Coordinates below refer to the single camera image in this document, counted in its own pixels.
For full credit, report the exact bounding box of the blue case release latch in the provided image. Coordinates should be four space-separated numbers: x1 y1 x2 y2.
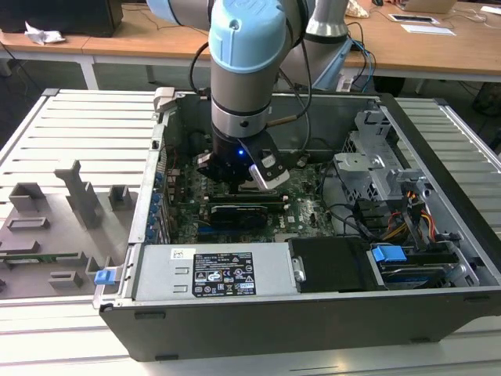
95 269 118 287

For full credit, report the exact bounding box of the grey parts rack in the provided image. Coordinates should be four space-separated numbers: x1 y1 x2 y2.
0 158 142 301

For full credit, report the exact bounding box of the white wrist camera on bracket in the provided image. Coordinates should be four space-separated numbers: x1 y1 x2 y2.
237 132 292 193

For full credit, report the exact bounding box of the grey plastic case latch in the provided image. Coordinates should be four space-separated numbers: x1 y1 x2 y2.
153 86 178 118

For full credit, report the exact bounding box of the beige crumpled bag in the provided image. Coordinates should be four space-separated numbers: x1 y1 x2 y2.
349 0 371 20

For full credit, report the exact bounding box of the black bag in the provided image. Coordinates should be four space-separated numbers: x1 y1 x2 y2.
472 81 501 115

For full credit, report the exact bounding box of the blue cable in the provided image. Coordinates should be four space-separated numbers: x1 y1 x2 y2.
350 38 377 89

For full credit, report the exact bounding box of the green motherboard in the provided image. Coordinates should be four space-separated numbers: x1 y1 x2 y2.
164 154 341 244

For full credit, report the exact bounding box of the crumpled white paper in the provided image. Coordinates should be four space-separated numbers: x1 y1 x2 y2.
23 21 66 46

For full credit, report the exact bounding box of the large black box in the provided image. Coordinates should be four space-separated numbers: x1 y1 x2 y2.
0 0 124 38

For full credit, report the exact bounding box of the black open PC case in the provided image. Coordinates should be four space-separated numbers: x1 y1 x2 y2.
92 86 501 362

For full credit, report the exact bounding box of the graphics card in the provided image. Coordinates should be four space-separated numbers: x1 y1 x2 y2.
210 203 269 230

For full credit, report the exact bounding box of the grey metal drive cage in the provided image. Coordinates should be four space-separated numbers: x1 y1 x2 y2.
332 109 435 204

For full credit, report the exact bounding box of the white framed tablet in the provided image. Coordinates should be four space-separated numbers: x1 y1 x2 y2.
387 13 440 24

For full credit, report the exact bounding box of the white paper sheet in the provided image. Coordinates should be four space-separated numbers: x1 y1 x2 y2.
400 23 457 37

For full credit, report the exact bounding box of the hard disk in blue carrier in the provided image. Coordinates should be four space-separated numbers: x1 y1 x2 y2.
367 243 461 291

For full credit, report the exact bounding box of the coloured wire bundle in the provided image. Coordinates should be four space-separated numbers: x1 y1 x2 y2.
385 190 438 240

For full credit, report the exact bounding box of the black drive bay shroud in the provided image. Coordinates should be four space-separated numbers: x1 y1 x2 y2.
287 237 388 295

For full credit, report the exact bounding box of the wooden desk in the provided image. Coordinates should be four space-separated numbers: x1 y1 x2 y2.
0 0 501 84

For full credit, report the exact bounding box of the silver laptop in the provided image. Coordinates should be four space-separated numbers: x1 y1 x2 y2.
402 0 459 13

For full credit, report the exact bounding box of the grey power supply unit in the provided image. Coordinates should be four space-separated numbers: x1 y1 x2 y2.
132 242 294 302

